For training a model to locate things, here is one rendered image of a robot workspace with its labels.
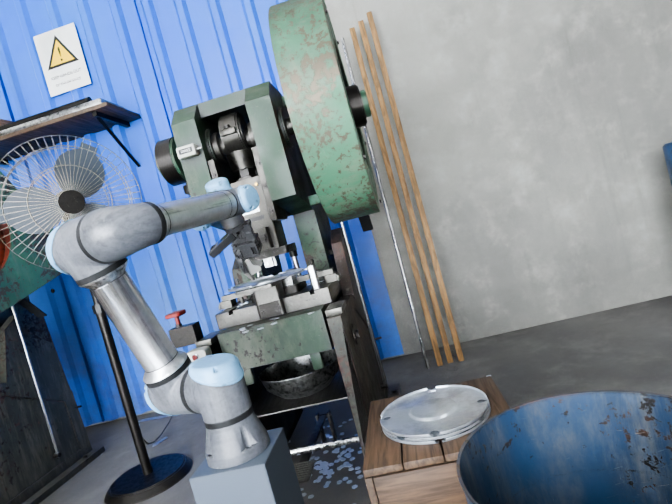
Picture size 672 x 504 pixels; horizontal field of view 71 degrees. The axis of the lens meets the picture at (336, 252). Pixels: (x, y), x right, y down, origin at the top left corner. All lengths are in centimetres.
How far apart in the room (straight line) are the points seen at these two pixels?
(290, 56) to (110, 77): 219
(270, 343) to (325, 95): 85
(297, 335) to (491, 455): 88
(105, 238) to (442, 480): 90
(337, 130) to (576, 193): 199
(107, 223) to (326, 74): 77
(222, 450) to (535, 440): 66
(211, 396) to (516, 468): 65
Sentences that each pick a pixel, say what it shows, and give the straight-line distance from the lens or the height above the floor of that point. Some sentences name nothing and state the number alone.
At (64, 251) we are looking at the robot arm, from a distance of 114.
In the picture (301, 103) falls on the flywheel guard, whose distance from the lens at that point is 147.
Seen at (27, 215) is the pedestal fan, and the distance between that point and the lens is 230.
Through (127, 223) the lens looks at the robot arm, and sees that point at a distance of 105.
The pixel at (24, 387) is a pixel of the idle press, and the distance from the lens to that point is 295.
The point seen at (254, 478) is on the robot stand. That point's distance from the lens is 115.
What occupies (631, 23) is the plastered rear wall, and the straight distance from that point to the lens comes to 343.
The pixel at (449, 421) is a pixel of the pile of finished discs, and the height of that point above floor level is 37.
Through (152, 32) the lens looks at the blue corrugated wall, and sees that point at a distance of 348.
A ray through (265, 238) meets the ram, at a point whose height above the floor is 93.
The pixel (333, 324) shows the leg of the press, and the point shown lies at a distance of 158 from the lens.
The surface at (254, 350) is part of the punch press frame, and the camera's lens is 172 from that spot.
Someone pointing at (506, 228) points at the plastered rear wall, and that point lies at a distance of 305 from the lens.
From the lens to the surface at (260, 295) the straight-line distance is 173.
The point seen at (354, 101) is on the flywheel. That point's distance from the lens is 179.
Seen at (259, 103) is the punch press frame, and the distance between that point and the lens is 180.
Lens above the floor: 90
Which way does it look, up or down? 3 degrees down
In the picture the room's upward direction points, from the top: 15 degrees counter-clockwise
